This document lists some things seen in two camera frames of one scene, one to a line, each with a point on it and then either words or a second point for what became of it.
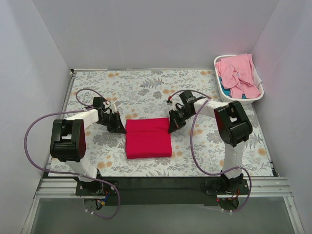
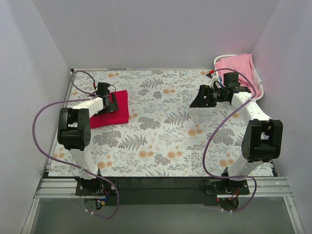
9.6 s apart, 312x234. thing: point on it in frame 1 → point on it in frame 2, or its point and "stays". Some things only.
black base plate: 160,190 stays
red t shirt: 148,138 → 103,119
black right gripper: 177,119 → 204,95
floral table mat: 155,123 stays
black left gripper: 114,122 → 111,103
